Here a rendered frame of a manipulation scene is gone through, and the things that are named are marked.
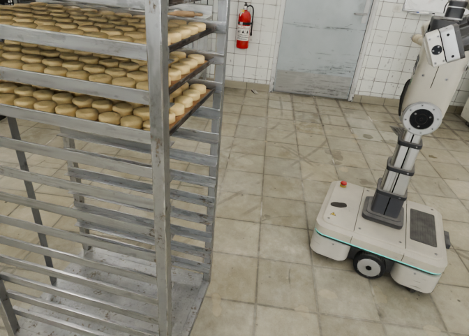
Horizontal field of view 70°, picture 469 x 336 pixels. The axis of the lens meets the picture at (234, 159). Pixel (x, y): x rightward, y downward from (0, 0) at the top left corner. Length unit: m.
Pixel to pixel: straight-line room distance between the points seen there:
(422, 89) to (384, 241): 0.76
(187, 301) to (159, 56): 1.14
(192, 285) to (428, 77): 1.36
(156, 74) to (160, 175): 0.22
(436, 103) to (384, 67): 3.02
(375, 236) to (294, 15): 3.13
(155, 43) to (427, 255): 1.64
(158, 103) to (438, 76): 1.27
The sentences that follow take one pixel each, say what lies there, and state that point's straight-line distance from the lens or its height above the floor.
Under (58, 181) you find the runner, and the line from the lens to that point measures 0.97.
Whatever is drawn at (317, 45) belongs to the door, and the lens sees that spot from 4.52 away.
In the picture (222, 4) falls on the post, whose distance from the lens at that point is 1.06.
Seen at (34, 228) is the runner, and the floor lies 0.69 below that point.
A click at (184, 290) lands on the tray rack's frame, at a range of 1.59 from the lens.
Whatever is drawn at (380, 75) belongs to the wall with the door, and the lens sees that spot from 4.73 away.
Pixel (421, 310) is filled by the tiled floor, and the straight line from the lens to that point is 2.04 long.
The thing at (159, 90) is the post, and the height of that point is 1.17.
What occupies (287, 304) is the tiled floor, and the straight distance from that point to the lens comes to 1.79.
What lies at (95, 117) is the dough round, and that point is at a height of 1.05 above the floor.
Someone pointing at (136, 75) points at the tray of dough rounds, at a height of 1.15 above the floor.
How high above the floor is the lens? 1.38
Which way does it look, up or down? 29 degrees down
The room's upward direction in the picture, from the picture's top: 5 degrees clockwise
